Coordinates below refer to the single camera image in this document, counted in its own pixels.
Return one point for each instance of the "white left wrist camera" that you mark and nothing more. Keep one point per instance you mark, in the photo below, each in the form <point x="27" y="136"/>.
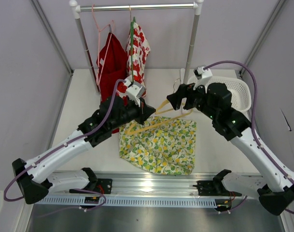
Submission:
<point x="134" y="91"/>

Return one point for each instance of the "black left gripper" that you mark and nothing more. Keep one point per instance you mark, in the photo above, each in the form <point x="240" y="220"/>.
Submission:
<point x="147" y="111"/>

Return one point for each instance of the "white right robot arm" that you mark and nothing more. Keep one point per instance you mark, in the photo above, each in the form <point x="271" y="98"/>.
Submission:
<point x="275" y="189"/>

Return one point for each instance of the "white metal clothes rack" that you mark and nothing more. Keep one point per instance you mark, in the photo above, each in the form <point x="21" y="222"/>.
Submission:
<point x="77" y="9"/>

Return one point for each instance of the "red skirt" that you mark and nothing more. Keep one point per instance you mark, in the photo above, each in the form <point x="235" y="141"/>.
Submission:
<point x="111" y="62"/>

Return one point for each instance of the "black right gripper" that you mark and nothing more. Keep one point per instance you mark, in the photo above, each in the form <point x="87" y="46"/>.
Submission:
<point x="176" y="98"/>

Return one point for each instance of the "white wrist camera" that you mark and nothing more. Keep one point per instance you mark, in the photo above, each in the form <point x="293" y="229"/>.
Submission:
<point x="203" y="75"/>
<point x="134" y="91"/>

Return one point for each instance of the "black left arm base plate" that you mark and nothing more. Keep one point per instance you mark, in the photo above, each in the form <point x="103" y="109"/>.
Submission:
<point x="102" y="185"/>

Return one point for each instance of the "green clothes hanger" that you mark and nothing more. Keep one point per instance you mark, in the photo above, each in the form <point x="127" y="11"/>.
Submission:
<point x="131" y="47"/>

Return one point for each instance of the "white red floral garment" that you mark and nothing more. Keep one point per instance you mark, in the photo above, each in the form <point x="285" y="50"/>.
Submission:
<point x="141" y="50"/>

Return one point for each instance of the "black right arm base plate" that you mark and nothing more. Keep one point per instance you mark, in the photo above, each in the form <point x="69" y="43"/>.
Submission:
<point x="211" y="188"/>

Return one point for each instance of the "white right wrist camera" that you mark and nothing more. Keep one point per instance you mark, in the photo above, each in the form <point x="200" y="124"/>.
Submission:
<point x="203" y="75"/>

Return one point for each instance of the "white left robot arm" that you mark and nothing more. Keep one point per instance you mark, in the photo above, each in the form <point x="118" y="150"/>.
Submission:
<point x="36" y="177"/>

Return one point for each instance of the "lemon print skirt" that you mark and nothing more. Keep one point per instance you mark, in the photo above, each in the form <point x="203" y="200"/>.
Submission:
<point x="161" y="146"/>

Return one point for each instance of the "white slotted cable duct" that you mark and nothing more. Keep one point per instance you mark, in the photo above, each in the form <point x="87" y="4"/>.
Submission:
<point x="192" y="202"/>

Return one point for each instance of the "pink clothes hanger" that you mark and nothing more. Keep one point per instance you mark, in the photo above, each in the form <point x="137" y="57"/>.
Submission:
<point x="102" y="46"/>

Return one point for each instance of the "white plastic basket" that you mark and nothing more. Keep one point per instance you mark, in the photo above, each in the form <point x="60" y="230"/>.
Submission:
<point x="241" y="96"/>

